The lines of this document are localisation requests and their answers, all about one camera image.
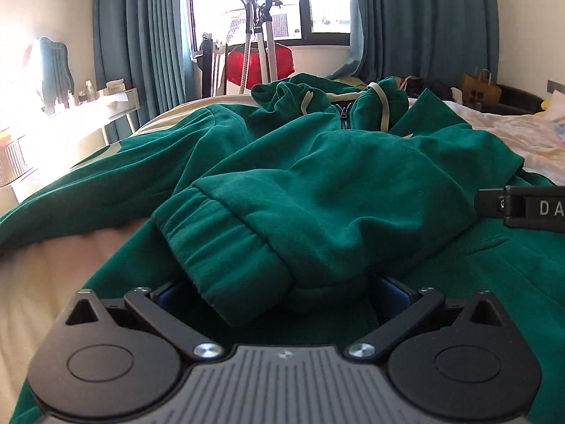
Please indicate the green hoodie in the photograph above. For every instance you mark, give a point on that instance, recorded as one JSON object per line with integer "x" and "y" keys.
{"x": 309, "y": 176}

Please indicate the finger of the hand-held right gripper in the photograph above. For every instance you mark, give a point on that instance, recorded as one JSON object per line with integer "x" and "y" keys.
{"x": 490, "y": 203}

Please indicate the blue curtain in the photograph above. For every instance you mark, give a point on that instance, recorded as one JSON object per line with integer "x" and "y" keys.
{"x": 141, "y": 31}
{"x": 419, "y": 22}

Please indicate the bed with pastel sheet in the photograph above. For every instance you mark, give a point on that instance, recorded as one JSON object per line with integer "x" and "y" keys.
{"x": 44, "y": 296}

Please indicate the wavy framed mirror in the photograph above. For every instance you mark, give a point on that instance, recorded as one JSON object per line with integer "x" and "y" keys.
{"x": 55, "y": 70}

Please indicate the dark wooden chair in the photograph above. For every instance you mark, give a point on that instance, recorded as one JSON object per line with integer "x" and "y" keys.
{"x": 211, "y": 70}

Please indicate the red cloth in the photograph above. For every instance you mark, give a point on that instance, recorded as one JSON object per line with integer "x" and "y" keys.
{"x": 265, "y": 66}

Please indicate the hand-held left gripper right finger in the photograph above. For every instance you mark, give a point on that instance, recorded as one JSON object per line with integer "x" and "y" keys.
{"x": 395, "y": 296}

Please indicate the white cloth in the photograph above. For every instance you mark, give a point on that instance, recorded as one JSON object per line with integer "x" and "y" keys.
{"x": 457, "y": 95}

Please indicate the garment steamer stand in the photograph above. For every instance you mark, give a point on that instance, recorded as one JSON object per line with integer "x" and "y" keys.
{"x": 265, "y": 31}

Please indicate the pastel pillow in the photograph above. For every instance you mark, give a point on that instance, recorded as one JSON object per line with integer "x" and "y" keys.
{"x": 557, "y": 112}

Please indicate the black sofa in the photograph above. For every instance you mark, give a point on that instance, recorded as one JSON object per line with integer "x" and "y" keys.
{"x": 521, "y": 97}

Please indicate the brown paper bag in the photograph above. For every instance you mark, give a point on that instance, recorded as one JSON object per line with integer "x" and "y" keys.
{"x": 481, "y": 90}

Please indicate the yellow plush toy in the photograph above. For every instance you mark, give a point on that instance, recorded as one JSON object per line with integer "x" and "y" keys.
{"x": 546, "y": 104}

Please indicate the grey wall switch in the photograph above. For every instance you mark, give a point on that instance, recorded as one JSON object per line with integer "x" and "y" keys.
{"x": 556, "y": 86}

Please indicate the clear cosmetic bottle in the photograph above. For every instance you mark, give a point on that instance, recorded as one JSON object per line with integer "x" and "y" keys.
{"x": 88, "y": 90}

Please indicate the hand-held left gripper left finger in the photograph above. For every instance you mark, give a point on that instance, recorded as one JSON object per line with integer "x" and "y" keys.
{"x": 163, "y": 298}

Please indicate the white dressing table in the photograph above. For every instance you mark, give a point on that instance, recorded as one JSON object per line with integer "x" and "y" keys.
{"x": 88, "y": 119}

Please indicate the tan bag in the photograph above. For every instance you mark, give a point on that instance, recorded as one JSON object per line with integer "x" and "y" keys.
{"x": 404, "y": 84}

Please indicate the tissue box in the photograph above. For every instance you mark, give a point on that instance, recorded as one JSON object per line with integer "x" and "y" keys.
{"x": 112, "y": 87}

